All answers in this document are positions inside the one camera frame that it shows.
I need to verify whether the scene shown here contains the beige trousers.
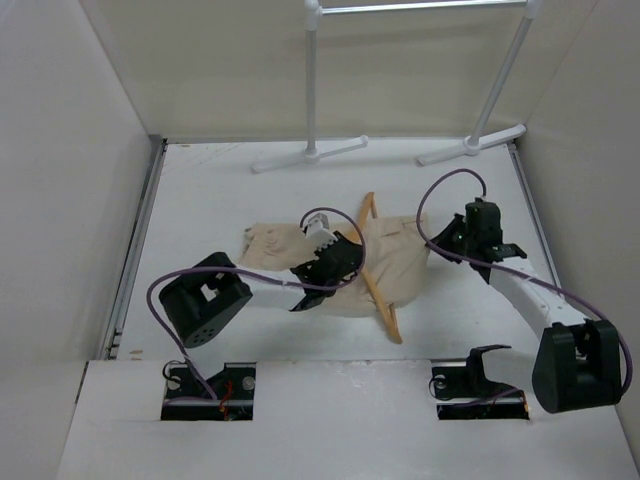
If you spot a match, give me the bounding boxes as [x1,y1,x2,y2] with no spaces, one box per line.
[239,216,429,316]

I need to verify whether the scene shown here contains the wooden clothes hanger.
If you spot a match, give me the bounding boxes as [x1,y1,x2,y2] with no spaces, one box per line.
[344,192,404,345]

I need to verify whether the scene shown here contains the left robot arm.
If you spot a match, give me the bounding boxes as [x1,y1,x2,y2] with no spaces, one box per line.
[146,231,367,401]

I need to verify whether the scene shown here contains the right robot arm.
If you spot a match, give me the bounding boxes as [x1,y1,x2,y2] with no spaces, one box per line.
[429,197,624,414]

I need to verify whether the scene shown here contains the white clothes rack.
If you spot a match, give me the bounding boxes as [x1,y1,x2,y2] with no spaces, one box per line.
[251,0,544,174]

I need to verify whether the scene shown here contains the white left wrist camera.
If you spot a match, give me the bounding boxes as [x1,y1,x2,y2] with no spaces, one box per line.
[301,212,338,250]

